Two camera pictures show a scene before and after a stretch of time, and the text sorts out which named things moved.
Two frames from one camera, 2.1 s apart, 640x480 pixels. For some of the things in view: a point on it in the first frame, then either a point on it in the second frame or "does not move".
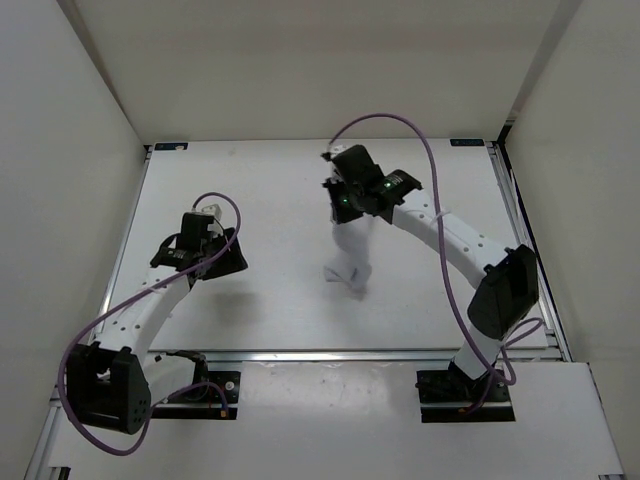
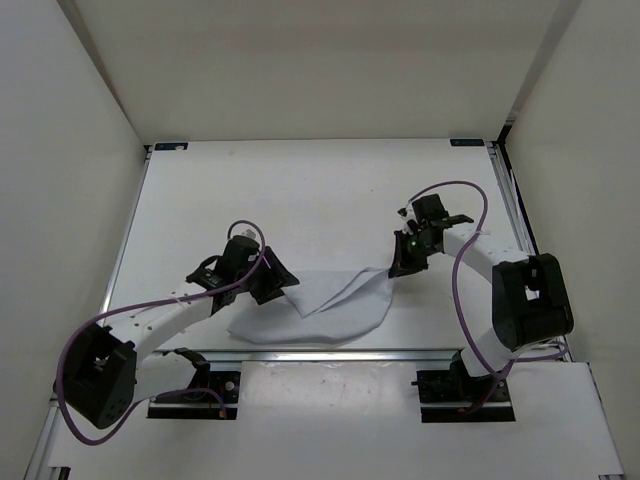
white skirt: x=350 y=265 to x=319 y=306
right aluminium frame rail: x=525 y=237 does not move
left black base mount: x=213 y=395 does not move
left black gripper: x=232 y=262 to x=275 y=277
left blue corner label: x=171 y=146 does not move
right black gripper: x=334 y=184 to x=402 y=264
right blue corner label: x=467 y=143 does not move
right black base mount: x=449 y=396 does not move
